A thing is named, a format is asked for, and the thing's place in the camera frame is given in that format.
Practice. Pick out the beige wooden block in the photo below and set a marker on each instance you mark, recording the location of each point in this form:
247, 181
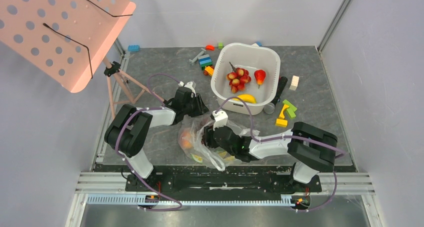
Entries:
294, 82

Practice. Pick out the yellow fake banana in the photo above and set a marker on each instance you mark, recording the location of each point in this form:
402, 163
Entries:
248, 98

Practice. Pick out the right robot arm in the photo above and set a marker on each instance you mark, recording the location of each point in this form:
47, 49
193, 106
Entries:
313, 148

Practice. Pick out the translucent plastic bag with fruits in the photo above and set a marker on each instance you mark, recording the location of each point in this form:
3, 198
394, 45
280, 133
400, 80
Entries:
218, 148

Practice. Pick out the white plastic basin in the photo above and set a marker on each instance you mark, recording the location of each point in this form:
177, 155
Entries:
252, 58

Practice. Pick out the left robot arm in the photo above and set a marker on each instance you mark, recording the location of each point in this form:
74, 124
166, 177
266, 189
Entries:
128, 131

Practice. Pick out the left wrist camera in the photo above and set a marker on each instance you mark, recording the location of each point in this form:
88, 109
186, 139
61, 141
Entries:
190, 85

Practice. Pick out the grey toy wrench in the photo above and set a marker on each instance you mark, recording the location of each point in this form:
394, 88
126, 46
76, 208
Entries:
201, 53

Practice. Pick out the orange fake peach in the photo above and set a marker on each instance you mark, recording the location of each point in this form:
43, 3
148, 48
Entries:
185, 139

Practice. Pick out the black microphone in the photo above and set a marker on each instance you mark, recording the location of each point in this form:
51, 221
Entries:
269, 108

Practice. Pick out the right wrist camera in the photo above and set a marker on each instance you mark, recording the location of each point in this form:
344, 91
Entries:
220, 118

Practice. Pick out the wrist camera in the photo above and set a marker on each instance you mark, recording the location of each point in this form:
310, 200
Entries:
220, 118
190, 85

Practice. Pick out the pink music stand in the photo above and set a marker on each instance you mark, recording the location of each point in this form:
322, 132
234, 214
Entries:
68, 39

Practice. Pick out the red fake pear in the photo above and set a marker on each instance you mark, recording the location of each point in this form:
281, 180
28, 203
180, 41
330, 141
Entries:
260, 76

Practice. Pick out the blue lego brick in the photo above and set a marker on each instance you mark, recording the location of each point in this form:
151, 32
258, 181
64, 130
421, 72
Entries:
133, 48

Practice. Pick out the stacked coloured brick pile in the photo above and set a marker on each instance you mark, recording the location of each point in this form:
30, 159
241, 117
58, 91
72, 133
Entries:
206, 65

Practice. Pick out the red curved block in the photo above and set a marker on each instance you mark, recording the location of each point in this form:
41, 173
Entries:
210, 48

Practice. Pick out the aluminium frame post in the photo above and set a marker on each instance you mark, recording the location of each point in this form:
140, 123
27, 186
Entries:
333, 25

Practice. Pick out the red yellow fruit bunch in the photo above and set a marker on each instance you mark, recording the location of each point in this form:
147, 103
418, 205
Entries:
238, 78

